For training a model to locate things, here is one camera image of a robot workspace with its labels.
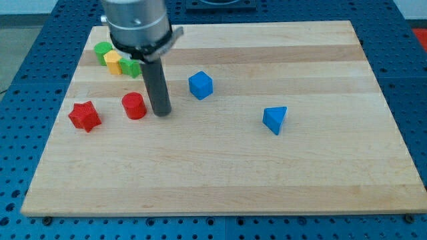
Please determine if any red cylinder block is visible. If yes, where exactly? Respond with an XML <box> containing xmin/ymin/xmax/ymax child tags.
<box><xmin>121</xmin><ymin>92</ymin><xmax>147</xmax><ymax>120</ymax></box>

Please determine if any green star block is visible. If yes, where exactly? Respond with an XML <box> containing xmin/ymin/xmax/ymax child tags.
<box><xmin>119</xmin><ymin>58</ymin><xmax>141</xmax><ymax>78</ymax></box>

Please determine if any red star block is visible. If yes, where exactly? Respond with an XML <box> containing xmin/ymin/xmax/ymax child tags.
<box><xmin>68</xmin><ymin>101</ymin><xmax>101</xmax><ymax>133</ymax></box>

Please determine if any blue cube block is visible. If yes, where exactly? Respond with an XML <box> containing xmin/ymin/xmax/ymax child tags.
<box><xmin>188</xmin><ymin>71</ymin><xmax>214</xmax><ymax>100</ymax></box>

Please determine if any wooden board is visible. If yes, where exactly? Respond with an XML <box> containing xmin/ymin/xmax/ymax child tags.
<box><xmin>21</xmin><ymin>21</ymin><xmax>426</xmax><ymax>217</ymax></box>

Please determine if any blue triangle block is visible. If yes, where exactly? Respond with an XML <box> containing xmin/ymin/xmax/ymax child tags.
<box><xmin>262</xmin><ymin>106</ymin><xmax>288</xmax><ymax>135</ymax></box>

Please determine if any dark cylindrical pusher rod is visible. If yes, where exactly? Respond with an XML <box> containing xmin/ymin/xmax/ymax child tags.
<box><xmin>141</xmin><ymin>59</ymin><xmax>171</xmax><ymax>117</ymax></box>

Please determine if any yellow pentagon block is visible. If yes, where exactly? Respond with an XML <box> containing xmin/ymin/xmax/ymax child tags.
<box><xmin>103</xmin><ymin>50</ymin><xmax>122</xmax><ymax>75</ymax></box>

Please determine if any green cylinder block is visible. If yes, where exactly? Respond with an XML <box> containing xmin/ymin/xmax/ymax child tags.
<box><xmin>94</xmin><ymin>41</ymin><xmax>113</xmax><ymax>66</ymax></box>

